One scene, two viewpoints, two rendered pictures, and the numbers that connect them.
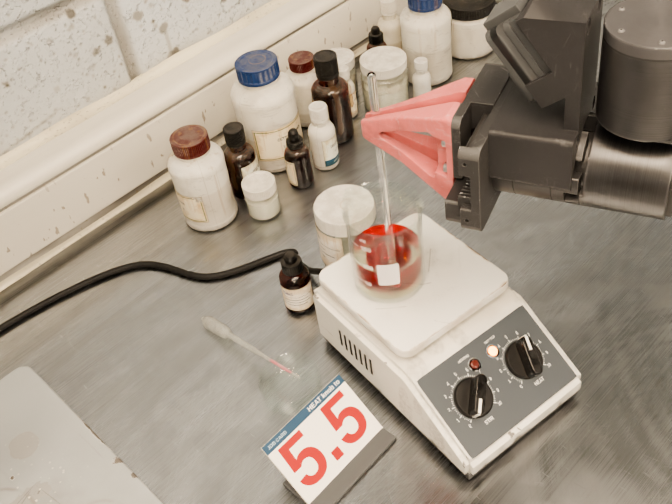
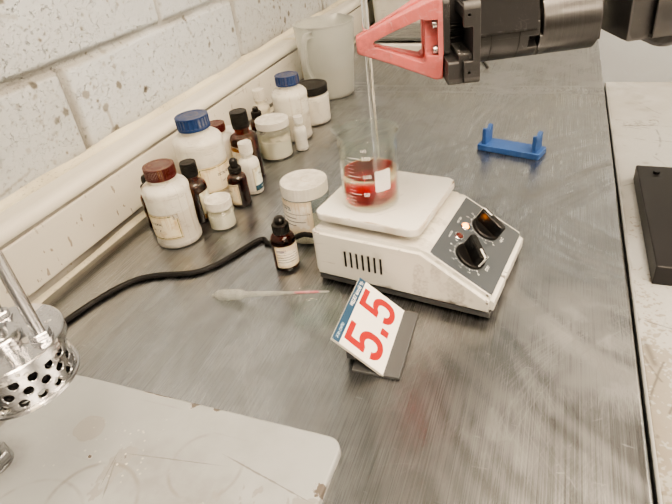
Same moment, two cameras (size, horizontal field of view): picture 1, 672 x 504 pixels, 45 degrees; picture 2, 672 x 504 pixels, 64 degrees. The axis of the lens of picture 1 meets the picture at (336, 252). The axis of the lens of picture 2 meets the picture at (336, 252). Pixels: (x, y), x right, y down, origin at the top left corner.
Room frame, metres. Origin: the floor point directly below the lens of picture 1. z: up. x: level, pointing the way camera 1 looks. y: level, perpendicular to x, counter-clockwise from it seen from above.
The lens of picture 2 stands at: (0.03, 0.23, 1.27)
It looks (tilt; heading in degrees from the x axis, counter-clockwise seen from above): 34 degrees down; 333
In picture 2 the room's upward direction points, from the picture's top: 7 degrees counter-clockwise
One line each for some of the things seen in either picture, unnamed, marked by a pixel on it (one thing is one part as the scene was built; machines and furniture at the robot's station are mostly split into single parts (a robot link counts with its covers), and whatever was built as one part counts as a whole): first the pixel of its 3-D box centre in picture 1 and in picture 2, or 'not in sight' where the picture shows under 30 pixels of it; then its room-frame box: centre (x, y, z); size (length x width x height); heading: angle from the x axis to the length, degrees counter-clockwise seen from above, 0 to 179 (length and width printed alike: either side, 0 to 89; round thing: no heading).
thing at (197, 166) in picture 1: (200, 176); (169, 202); (0.69, 0.13, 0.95); 0.06 x 0.06 x 0.11
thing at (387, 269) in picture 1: (383, 244); (366, 167); (0.47, -0.04, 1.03); 0.07 x 0.06 x 0.08; 36
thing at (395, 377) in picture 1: (434, 330); (409, 235); (0.44, -0.07, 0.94); 0.22 x 0.13 x 0.08; 30
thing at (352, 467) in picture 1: (330, 443); (377, 325); (0.36, 0.03, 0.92); 0.09 x 0.06 x 0.04; 131
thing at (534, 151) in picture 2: not in sight; (511, 140); (0.59, -0.38, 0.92); 0.10 x 0.03 x 0.04; 21
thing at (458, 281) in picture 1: (411, 279); (386, 198); (0.46, -0.06, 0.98); 0.12 x 0.12 x 0.01; 30
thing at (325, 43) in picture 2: not in sight; (324, 60); (1.06, -0.32, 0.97); 0.18 x 0.13 x 0.15; 126
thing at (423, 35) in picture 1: (426, 34); (291, 106); (0.90, -0.16, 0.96); 0.06 x 0.06 x 0.11
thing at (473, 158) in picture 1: (532, 151); (489, 26); (0.40, -0.13, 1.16); 0.10 x 0.07 x 0.07; 148
